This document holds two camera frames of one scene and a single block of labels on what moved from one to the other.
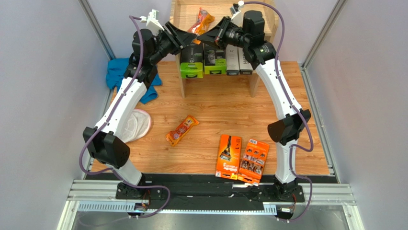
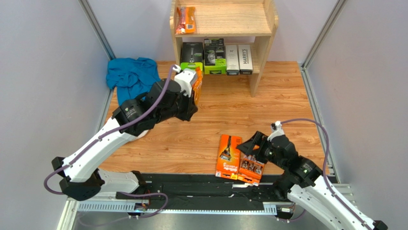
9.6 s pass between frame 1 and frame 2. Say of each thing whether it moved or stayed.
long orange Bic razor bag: moved
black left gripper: moved
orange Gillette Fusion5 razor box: stayed
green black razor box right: stayed
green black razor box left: stayed
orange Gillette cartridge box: stayed
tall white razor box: stayed
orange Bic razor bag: moved
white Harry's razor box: stayed
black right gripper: moved
